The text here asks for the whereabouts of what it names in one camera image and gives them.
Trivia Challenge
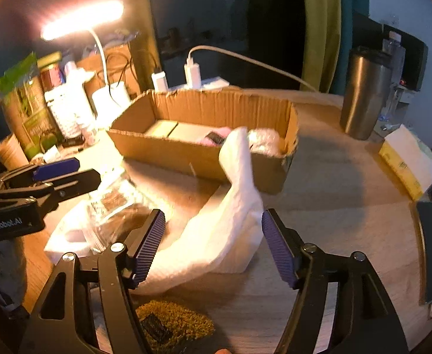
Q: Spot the white towel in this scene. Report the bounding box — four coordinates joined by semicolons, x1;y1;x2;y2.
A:
127;126;264;296

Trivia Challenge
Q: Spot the white flat packet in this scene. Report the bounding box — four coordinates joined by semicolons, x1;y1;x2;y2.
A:
44;201;102;262

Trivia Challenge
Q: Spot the black monitor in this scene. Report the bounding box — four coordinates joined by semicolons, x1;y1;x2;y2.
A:
352;11;428;91

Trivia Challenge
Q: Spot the small white charger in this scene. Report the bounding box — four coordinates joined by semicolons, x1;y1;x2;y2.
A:
151;72;169;92

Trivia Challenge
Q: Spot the clear water bottle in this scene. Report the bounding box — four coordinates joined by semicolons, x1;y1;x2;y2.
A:
382;31;406;85

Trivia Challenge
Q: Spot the brown paper cup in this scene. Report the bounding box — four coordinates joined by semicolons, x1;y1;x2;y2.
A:
0;135;30;170

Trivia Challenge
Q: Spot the fuzzy cloth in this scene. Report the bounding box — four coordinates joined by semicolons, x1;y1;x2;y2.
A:
135;300;215;354

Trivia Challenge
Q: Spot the black phone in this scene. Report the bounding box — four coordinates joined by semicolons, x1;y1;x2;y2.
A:
416;201;432;305

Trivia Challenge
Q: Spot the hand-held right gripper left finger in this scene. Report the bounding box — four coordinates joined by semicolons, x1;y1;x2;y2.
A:
18;208;167;354

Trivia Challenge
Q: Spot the brown cardboard carton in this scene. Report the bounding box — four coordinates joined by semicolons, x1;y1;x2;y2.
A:
77;42;143;96

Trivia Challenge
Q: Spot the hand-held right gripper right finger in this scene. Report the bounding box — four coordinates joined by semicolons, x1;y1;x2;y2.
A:
261;208;410;354

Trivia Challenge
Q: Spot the plastic wrapped bundle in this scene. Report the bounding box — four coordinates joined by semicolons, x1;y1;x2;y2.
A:
247;128;288;155

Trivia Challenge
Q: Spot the large white charger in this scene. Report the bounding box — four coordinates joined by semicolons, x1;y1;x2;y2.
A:
184;63;202;88

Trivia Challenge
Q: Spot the pale flat pad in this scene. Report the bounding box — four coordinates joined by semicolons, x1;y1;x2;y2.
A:
144;120;180;139
169;122;216;142

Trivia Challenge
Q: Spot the green glass bottle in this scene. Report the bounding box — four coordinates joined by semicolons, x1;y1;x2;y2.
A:
39;131;59;152

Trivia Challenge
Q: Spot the white desk lamp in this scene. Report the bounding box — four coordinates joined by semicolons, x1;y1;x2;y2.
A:
40;0;131;119

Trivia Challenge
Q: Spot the white woven basket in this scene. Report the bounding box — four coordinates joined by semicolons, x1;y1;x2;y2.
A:
46;70;98;139

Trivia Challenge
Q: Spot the red can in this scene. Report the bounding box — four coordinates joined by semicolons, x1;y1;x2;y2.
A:
38;63;67;91

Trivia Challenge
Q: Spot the white power strip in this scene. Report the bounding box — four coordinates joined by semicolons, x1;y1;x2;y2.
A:
168;77;231;91

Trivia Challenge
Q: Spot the green printed box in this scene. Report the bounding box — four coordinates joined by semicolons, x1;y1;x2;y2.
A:
0;52;63;157

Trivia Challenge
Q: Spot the clear plastic bag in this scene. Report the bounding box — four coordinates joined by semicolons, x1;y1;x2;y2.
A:
85;170;172;255

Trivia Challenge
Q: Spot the steel tumbler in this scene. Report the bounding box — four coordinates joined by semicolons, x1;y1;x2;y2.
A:
339;46;393;141

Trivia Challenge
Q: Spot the white charging cable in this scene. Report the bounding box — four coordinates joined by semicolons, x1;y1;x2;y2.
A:
187;45;318;93

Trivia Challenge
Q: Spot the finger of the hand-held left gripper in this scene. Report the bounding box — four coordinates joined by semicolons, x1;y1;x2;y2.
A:
0;169;102;211
0;157;81;192

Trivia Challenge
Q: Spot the yellow curtain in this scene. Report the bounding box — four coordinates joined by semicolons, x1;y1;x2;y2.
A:
301;0;344;93

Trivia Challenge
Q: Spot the cardboard box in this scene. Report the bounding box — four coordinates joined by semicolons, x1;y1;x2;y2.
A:
107;88;299;195

